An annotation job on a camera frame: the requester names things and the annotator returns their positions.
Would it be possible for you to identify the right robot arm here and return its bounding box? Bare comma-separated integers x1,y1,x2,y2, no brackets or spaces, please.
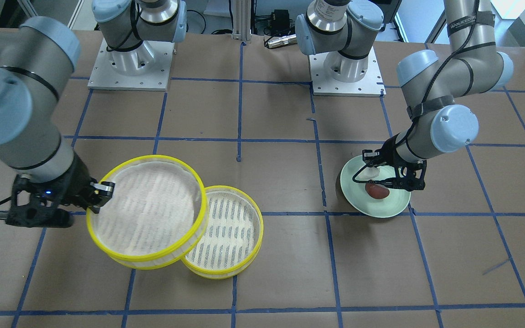
0,0,187,216

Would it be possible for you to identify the yellow steamer layer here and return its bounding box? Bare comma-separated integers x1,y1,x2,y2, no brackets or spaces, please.
86,155,209,270
181,185,264,279

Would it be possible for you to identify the aluminium frame post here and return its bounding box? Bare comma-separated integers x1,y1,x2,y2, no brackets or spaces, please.
230,0,254,43

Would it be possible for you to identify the light green bowl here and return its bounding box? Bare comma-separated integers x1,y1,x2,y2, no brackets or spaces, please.
340,155,411,218

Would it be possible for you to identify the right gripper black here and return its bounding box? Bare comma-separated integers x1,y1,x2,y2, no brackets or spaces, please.
12,155,115,214

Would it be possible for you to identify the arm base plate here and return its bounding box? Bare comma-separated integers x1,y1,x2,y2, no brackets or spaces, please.
87,40,175,92
308,48,386,97

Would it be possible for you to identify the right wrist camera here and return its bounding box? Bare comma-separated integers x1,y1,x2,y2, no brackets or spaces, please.
4,203,74,228

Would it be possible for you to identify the brown bun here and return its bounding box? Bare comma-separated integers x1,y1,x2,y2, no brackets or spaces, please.
365,183,390,200

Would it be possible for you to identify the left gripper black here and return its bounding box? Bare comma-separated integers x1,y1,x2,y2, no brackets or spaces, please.
363,135,427,192

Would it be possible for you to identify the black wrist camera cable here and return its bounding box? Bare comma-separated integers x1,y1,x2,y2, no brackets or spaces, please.
352,162,386,185

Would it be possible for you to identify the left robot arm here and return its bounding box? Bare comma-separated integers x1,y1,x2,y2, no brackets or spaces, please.
295,0,513,191

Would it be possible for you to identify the black cable bundle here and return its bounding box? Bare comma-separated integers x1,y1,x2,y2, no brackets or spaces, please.
185,0,299,48

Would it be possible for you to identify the black power adapter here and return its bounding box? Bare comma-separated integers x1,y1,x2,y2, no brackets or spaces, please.
268,9,290,31

